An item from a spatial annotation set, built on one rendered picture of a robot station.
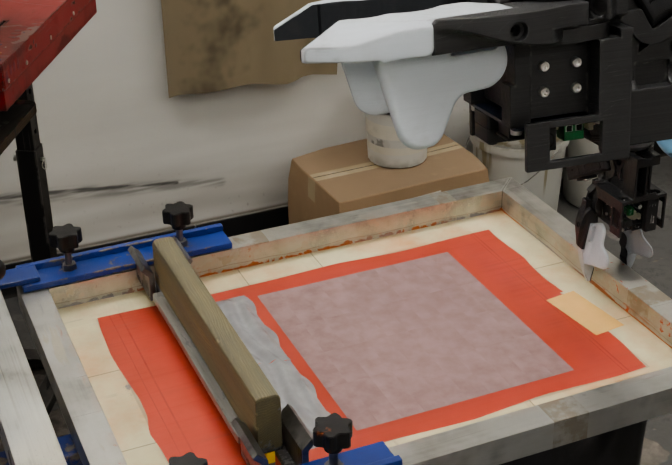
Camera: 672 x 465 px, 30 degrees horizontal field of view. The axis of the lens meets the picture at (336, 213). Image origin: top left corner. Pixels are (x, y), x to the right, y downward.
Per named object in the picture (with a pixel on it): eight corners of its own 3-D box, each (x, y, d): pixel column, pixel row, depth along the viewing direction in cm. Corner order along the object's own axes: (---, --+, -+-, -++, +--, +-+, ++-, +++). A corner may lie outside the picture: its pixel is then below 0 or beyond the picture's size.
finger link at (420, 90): (339, 177, 52) (522, 138, 56) (331, 37, 50) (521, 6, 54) (306, 159, 55) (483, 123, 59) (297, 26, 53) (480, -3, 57)
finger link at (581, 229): (573, 249, 171) (592, 190, 168) (567, 244, 172) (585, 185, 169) (601, 250, 173) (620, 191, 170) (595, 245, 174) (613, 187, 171)
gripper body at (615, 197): (616, 243, 165) (624, 160, 160) (580, 216, 172) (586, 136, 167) (664, 231, 168) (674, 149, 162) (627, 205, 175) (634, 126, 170)
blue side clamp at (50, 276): (223, 264, 187) (220, 222, 184) (234, 279, 183) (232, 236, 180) (21, 308, 176) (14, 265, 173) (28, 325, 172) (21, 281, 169)
